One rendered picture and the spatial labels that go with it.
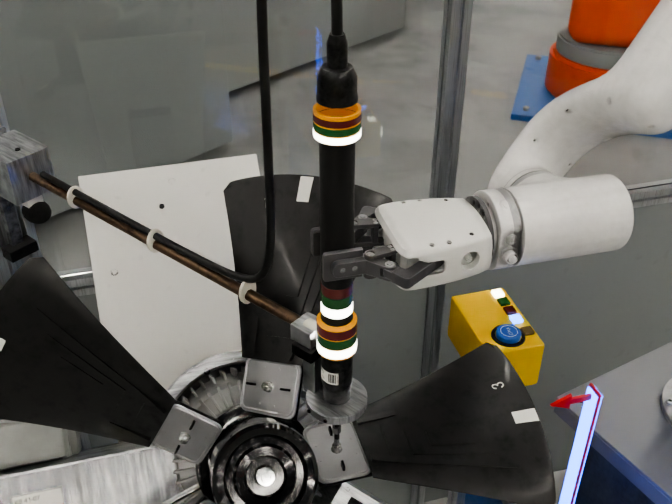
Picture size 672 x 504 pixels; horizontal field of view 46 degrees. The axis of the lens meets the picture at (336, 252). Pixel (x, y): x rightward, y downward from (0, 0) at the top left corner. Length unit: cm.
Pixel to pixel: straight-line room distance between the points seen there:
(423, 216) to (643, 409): 72
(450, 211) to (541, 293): 118
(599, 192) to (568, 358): 135
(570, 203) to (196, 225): 57
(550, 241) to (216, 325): 54
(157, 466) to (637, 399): 80
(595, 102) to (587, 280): 119
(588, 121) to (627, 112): 6
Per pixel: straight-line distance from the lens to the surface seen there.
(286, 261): 96
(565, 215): 84
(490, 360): 108
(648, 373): 150
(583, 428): 114
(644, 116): 85
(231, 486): 92
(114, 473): 107
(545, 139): 93
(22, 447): 112
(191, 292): 118
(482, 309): 138
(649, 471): 134
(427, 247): 77
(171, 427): 96
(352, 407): 91
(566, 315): 208
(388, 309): 182
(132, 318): 118
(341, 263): 77
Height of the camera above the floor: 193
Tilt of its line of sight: 35 degrees down
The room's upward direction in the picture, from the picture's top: straight up
